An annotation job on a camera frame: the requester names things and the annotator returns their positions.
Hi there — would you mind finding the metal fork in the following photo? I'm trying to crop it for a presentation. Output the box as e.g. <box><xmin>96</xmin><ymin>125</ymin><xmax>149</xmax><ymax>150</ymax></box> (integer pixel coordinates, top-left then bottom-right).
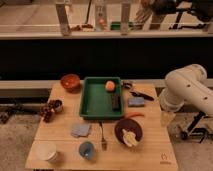
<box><xmin>99</xmin><ymin>122</ymin><xmax>107</xmax><ymax>151</ymax></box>

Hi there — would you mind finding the dark red plate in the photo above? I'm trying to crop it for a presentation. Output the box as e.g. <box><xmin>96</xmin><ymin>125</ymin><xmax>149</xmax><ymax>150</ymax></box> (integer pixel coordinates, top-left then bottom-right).
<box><xmin>114</xmin><ymin>118</ymin><xmax>143</xmax><ymax>147</ymax></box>

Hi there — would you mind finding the black wheeled stand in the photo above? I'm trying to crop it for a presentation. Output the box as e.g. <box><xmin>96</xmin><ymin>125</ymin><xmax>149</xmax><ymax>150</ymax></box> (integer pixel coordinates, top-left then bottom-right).
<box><xmin>180</xmin><ymin>111</ymin><xmax>213</xmax><ymax>142</ymax></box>

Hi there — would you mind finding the green plastic tray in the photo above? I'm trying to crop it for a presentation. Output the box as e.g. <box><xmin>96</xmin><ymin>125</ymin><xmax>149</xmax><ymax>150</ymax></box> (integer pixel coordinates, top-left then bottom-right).
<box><xmin>79</xmin><ymin>77</ymin><xmax>124</xmax><ymax>120</ymax></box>

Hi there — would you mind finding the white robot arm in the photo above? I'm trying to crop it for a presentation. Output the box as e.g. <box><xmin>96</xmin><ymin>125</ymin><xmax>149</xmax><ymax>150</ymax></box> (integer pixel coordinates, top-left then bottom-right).
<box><xmin>159</xmin><ymin>64</ymin><xmax>213</xmax><ymax>117</ymax></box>

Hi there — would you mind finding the blue folded cloth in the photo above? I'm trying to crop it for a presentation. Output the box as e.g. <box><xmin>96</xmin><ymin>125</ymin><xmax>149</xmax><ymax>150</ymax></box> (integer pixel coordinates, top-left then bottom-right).
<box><xmin>71</xmin><ymin>123</ymin><xmax>91</xmax><ymax>138</ymax></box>

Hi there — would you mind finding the peach fruit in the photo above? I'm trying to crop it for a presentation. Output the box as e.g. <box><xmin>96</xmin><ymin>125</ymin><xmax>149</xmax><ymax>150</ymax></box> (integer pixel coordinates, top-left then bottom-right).
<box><xmin>105</xmin><ymin>81</ymin><xmax>115</xmax><ymax>92</ymax></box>

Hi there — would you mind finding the orange bowl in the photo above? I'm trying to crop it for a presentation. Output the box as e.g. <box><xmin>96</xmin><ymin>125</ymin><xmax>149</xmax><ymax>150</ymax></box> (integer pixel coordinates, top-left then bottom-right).
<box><xmin>60</xmin><ymin>74</ymin><xmax>80</xmax><ymax>92</ymax></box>

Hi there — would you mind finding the white paper cup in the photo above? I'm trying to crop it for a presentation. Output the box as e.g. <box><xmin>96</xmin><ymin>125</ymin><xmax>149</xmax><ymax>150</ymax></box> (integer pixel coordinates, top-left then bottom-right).
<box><xmin>36</xmin><ymin>142</ymin><xmax>57</xmax><ymax>162</ymax></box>

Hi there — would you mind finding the yellow banana toy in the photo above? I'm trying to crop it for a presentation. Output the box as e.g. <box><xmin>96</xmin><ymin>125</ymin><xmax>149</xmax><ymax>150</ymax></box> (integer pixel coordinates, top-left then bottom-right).
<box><xmin>122</xmin><ymin>129</ymin><xmax>138</xmax><ymax>147</ymax></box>

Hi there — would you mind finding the brown grape bunch toy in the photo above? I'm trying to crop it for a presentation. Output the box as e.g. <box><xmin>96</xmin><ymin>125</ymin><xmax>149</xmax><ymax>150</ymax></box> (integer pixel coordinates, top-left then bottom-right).
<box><xmin>40</xmin><ymin>102</ymin><xmax>54</xmax><ymax>123</ymax></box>

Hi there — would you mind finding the black handled knife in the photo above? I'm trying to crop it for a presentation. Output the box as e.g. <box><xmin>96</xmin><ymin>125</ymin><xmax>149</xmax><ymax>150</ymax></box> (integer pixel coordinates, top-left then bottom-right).
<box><xmin>130</xmin><ymin>91</ymin><xmax>154</xmax><ymax>101</ymax></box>

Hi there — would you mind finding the dark small object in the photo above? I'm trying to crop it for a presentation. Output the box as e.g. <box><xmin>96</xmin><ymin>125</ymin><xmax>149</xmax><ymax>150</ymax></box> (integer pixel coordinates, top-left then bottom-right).
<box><xmin>122</xmin><ymin>81</ymin><xmax>133</xmax><ymax>89</ymax></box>

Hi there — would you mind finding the small metal cup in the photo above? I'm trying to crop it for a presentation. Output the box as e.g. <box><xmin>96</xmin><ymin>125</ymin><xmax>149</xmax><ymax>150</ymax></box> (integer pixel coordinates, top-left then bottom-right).
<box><xmin>53</xmin><ymin>100</ymin><xmax>63</xmax><ymax>113</ymax></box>

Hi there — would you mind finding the blue small cup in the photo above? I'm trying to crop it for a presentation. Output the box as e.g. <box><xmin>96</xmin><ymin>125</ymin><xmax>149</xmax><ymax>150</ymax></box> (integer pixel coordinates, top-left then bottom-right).
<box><xmin>79</xmin><ymin>141</ymin><xmax>95</xmax><ymax>160</ymax></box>

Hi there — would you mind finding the orange carrot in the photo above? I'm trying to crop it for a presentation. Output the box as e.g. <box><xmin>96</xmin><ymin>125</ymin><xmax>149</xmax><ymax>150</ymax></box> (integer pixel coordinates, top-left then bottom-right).
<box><xmin>124</xmin><ymin>112</ymin><xmax>145</xmax><ymax>118</ymax></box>

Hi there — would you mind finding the blue sponge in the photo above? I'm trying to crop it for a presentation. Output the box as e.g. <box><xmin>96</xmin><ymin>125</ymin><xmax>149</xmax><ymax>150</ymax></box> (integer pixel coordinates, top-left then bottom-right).
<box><xmin>128</xmin><ymin>97</ymin><xmax>145</xmax><ymax>107</ymax></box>

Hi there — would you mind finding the green background box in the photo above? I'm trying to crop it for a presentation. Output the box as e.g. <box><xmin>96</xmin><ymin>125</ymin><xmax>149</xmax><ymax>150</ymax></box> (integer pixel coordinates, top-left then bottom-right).
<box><xmin>110</xmin><ymin>21</ymin><xmax>134</xmax><ymax>31</ymax></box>

